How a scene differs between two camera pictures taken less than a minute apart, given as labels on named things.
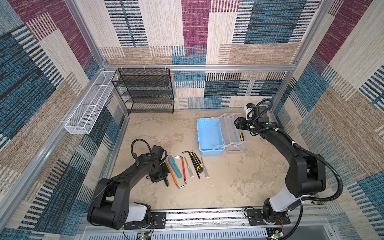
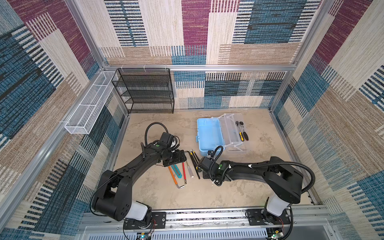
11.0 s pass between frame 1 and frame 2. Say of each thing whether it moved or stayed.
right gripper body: moved
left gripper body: moved
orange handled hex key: stayed
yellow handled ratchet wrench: stayed
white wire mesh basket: stayed
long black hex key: stayed
